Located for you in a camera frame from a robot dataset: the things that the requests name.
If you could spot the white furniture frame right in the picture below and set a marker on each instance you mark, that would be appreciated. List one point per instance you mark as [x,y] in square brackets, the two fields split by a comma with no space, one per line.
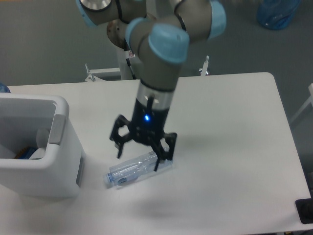
[304,109]

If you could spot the blue trash in can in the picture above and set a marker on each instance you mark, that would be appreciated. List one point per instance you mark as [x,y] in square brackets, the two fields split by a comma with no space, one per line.
[25,153]

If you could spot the white plastic trash can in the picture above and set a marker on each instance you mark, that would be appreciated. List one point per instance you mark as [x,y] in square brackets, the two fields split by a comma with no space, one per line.
[58,173]

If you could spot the black clamp at table edge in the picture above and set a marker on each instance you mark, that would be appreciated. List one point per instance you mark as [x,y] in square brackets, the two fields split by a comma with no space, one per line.
[305,210]

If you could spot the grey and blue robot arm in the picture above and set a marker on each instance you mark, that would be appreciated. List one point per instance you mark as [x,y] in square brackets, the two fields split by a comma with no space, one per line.
[162,47]

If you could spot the blue object at left edge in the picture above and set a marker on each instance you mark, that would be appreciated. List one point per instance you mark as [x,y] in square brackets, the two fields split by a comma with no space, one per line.
[4,88]

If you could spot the clear plastic water bottle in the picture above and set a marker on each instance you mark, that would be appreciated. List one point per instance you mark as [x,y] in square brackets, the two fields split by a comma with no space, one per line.
[135,169]

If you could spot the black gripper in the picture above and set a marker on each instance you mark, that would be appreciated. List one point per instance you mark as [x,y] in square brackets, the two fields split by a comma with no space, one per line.
[147,128]

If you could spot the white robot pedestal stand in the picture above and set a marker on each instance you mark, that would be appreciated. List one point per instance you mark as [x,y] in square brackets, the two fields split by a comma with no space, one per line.
[127,66]

